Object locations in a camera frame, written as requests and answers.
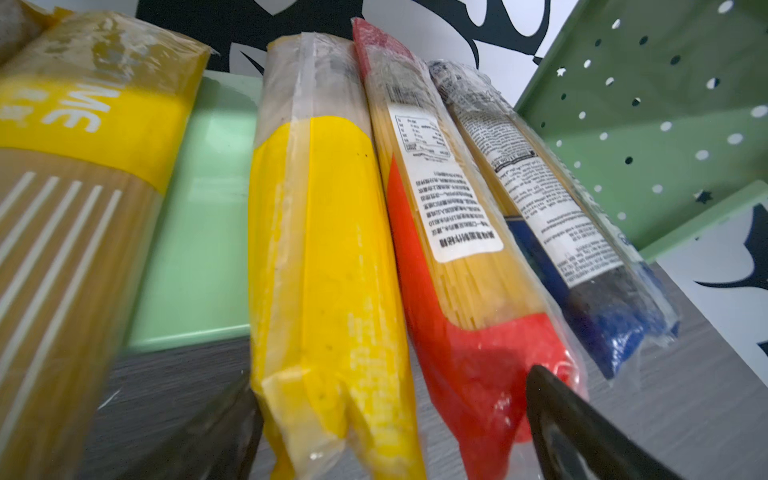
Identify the yellow Pastatime spaghetti bag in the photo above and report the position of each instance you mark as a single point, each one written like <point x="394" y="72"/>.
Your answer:
<point x="93" y="115"/>

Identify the green two-tier shelf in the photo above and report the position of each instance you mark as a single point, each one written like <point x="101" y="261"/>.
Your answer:
<point x="659" y="106"/>

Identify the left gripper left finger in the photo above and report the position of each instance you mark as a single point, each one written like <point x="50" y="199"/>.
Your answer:
<point x="220" y="442"/>

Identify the red spaghetti pack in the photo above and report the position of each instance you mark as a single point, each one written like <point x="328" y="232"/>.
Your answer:
<point x="478" y="316"/>

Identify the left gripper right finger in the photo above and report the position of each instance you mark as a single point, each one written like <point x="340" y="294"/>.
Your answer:
<point x="572" y="440"/>

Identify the brown cardboard pasta box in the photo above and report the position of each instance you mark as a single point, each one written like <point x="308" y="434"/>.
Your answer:
<point x="330" y="364"/>

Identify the grey blue spaghetti pack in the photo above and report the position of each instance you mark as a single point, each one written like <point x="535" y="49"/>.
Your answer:
<point x="609" y="296"/>

